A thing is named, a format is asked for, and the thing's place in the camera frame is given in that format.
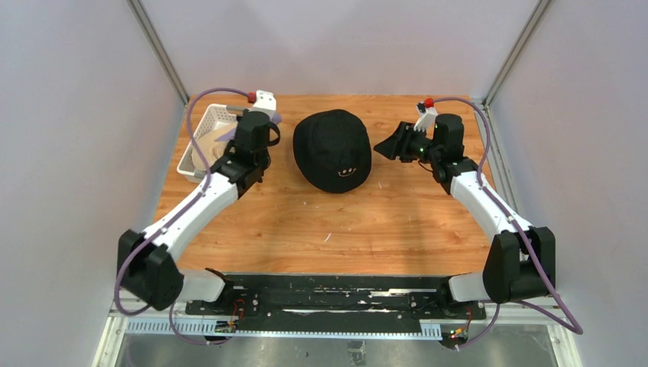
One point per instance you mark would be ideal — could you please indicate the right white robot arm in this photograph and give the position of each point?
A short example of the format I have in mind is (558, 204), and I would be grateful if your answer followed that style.
(521, 262)

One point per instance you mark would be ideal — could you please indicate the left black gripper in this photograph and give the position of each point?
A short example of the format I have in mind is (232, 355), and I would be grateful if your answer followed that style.
(240, 117)

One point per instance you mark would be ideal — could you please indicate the cream straw-coloured bucket hat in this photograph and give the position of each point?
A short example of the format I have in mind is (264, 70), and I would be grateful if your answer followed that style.
(211, 150)

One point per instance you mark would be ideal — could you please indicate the white slotted cable duct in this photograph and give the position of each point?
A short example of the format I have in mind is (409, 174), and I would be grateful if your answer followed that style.
(222, 328)

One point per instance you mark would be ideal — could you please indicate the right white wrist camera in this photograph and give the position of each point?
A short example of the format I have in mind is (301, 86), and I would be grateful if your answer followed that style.
(427, 115)

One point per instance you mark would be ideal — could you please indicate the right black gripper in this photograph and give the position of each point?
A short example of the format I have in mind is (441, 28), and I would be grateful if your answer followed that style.
(397, 144)

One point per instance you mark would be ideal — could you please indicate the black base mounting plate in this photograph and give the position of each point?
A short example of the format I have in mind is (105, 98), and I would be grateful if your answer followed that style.
(334, 303)

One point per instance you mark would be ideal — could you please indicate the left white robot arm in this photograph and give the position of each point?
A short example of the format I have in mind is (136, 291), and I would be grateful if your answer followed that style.
(147, 260)

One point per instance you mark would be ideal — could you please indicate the lavender bucket hat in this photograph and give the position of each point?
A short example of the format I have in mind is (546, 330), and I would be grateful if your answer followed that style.
(228, 132)

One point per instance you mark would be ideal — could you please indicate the white perforated plastic basket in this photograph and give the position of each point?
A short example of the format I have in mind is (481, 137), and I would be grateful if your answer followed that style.
(216, 128)

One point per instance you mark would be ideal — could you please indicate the beige bucket hat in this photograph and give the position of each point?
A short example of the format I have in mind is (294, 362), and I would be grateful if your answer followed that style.
(332, 150)

